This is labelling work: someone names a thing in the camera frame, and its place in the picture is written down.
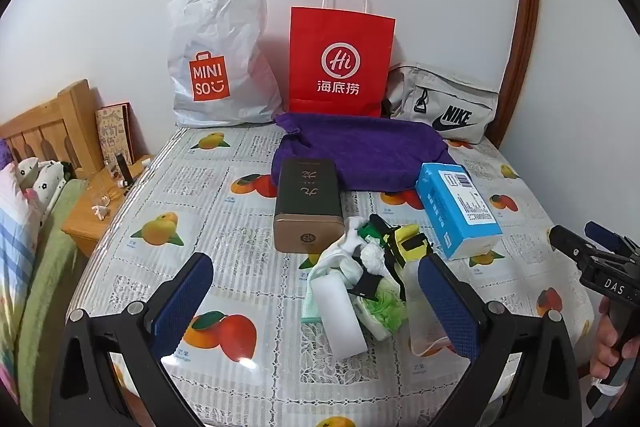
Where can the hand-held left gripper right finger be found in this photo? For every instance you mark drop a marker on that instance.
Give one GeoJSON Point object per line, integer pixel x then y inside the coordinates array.
{"type": "Point", "coordinates": [447, 307]}

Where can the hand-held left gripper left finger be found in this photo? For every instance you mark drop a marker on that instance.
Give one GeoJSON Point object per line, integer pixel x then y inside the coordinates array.
{"type": "Point", "coordinates": [182, 302]}

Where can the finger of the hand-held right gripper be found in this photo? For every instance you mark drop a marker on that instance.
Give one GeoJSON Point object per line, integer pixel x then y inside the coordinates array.
{"type": "Point", "coordinates": [567, 239]}
{"type": "Point", "coordinates": [602, 232]}

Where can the yellow black striped eye mask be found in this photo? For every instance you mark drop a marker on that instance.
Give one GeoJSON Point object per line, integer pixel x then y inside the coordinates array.
{"type": "Point", "coordinates": [400, 239]}

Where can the white tissue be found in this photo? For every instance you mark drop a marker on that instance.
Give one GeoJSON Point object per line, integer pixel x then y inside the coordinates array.
{"type": "Point", "coordinates": [372, 259]}

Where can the white sponge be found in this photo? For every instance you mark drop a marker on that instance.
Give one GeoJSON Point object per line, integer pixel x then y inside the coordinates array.
{"type": "Point", "coordinates": [340, 322]}

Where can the plain white sock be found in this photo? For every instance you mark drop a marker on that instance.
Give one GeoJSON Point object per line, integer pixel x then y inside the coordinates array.
{"type": "Point", "coordinates": [345, 237]}

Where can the person's right hand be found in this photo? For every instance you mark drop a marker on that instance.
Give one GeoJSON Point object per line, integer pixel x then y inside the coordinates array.
{"type": "Point", "coordinates": [607, 337]}

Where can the fruit print tablecloth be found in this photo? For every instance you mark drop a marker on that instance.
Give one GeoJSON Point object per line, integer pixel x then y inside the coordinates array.
{"type": "Point", "coordinates": [225, 232]}

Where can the blue tissue pack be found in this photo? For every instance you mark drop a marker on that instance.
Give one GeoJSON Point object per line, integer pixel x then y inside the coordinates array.
{"type": "Point", "coordinates": [450, 207]}

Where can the wooden nightstand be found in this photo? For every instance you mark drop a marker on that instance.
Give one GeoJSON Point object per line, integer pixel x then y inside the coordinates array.
{"type": "Point", "coordinates": [90, 232]}

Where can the small black device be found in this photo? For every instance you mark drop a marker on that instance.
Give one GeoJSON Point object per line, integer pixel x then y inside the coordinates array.
{"type": "Point", "coordinates": [124, 169]}

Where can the dark green tin box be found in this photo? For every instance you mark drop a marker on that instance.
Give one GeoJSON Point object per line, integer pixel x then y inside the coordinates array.
{"type": "Point", "coordinates": [307, 192]}

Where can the purple towel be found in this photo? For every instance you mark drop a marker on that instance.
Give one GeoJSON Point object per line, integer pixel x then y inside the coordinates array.
{"type": "Point", "coordinates": [375, 147]}

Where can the pastel striped blanket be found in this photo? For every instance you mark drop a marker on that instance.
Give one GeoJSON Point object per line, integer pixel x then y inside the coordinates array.
{"type": "Point", "coordinates": [15, 232]}

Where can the white spotted plush toy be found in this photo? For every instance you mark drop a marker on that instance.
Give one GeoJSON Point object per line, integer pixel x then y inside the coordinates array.
{"type": "Point", "coordinates": [45, 182]}

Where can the patterned brown book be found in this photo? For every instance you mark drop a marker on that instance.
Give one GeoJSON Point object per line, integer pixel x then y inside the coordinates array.
{"type": "Point", "coordinates": [115, 132]}

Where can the grey waist bag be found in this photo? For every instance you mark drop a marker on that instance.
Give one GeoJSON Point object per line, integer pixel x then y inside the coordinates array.
{"type": "Point", "coordinates": [450, 92]}

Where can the wooden headboard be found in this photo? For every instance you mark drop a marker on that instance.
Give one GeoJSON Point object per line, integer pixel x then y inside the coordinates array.
{"type": "Point", "coordinates": [50, 127]}

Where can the purple plush toy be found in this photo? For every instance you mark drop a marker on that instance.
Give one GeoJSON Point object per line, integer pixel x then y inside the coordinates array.
{"type": "Point", "coordinates": [4, 152]}

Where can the white plastic shopping bag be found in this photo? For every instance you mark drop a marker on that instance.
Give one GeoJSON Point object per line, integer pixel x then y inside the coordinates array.
{"type": "Point", "coordinates": [225, 32]}

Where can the red paper bag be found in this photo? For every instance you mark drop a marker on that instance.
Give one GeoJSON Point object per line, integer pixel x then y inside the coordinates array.
{"type": "Point", "coordinates": [340, 32]}

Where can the brown wooden door frame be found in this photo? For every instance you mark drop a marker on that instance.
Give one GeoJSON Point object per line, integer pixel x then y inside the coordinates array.
{"type": "Point", "coordinates": [525, 7]}

